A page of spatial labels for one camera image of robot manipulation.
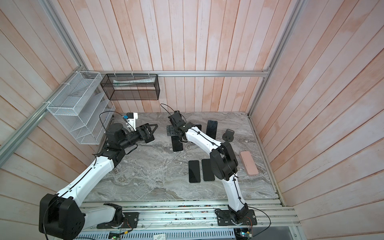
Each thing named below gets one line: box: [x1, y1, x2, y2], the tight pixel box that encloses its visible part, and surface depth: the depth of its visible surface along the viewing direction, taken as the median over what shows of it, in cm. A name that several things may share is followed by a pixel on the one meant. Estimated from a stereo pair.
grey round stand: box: [222, 128, 235, 143], surface depth 103 cm
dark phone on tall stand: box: [206, 120, 218, 140], surface depth 100 cm
